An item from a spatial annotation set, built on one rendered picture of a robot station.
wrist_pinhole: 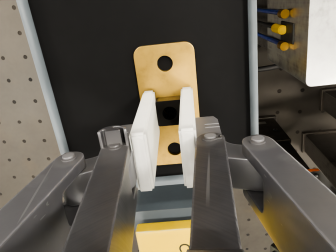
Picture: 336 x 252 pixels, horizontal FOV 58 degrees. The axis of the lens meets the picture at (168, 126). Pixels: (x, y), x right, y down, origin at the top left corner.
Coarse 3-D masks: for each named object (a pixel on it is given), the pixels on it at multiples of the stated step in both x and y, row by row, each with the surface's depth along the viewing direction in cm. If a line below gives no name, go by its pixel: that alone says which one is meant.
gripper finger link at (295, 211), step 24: (264, 144) 11; (264, 168) 10; (288, 168) 10; (264, 192) 10; (288, 192) 9; (312, 192) 8; (264, 216) 11; (288, 216) 9; (312, 216) 8; (288, 240) 9; (312, 240) 7
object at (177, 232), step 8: (144, 224) 25; (152, 224) 25; (160, 224) 25; (168, 224) 25; (176, 224) 25; (184, 224) 25; (136, 232) 25; (144, 232) 25; (152, 232) 25; (160, 232) 25; (168, 232) 24; (176, 232) 24; (184, 232) 24; (144, 240) 25; (152, 240) 25; (160, 240) 25; (168, 240) 25; (176, 240) 25; (184, 240) 25; (144, 248) 25; (152, 248) 25; (160, 248) 25; (168, 248) 25; (176, 248) 25; (184, 248) 25
